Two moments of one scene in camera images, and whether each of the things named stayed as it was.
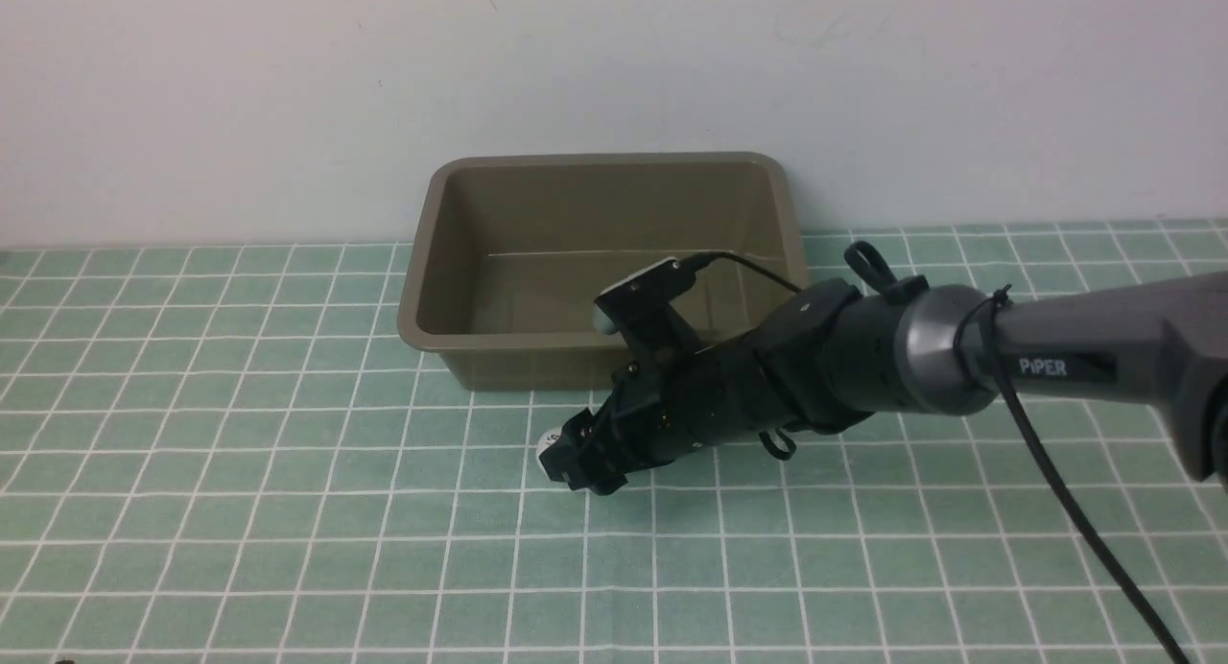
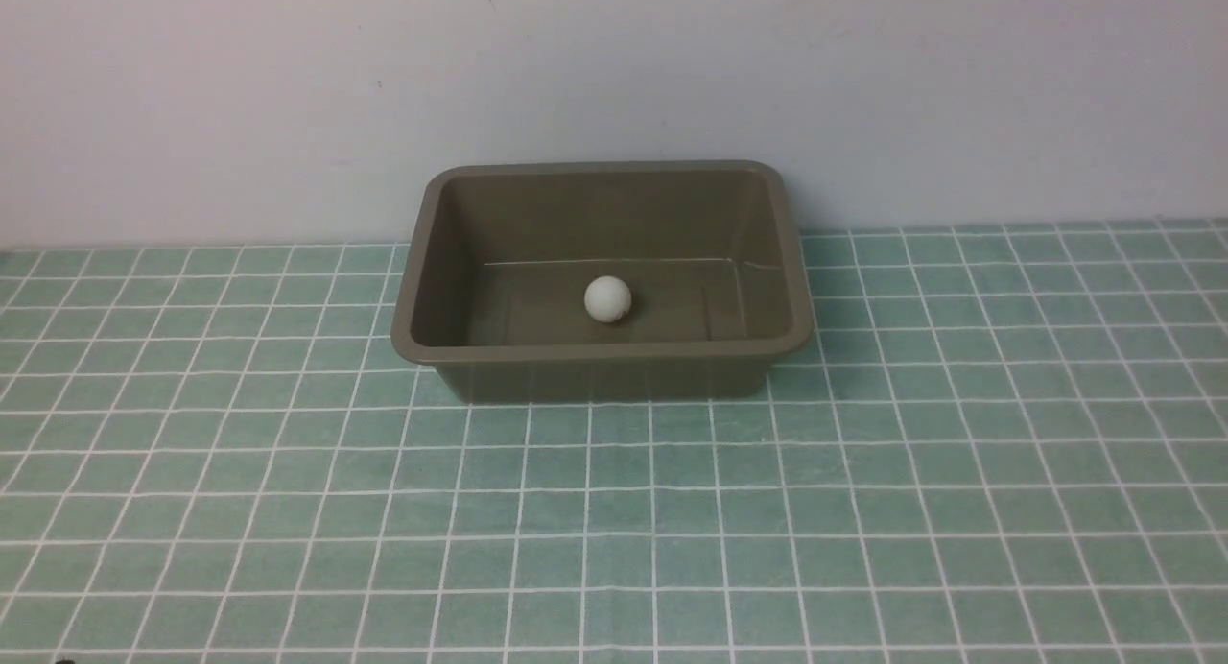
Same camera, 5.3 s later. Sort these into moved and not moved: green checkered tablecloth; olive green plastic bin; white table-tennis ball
Moved: white table-tennis ball
Not moved: green checkered tablecloth; olive green plastic bin
